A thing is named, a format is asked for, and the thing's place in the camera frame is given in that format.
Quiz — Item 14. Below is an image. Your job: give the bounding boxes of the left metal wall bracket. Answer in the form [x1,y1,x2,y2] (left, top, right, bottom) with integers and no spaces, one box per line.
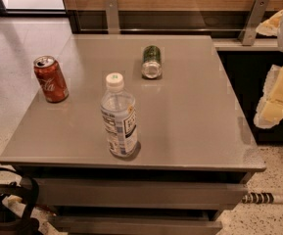
[104,0,120,34]

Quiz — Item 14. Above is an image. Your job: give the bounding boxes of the green soda can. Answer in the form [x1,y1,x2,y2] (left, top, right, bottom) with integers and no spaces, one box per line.
[141,45,163,79]

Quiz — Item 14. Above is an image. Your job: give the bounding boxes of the red cola can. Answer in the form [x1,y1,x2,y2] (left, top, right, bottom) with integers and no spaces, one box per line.
[33,56,69,103]

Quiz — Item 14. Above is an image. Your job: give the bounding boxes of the right metal wall bracket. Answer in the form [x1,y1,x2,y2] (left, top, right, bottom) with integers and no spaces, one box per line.
[238,0,270,46]

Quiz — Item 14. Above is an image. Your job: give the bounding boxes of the metal wall bracket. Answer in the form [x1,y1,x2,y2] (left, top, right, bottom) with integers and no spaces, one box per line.
[238,0,270,46]
[104,0,120,34]

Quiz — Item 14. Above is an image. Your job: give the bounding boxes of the clear plastic water bottle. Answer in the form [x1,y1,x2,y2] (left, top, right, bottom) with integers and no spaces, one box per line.
[100,72,138,158]

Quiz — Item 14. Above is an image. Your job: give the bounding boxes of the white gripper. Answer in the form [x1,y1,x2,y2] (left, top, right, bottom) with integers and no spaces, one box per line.
[254,9,283,129]

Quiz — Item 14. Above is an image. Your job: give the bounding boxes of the striped black white cable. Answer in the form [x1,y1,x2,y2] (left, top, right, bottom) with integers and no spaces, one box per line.
[241,192,283,206]

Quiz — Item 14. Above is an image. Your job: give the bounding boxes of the black robot base parts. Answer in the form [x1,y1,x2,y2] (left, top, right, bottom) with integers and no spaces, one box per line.
[0,141,44,235]

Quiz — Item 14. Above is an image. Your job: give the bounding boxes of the grey table with drawers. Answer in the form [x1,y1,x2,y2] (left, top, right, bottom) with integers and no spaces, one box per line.
[0,35,265,235]

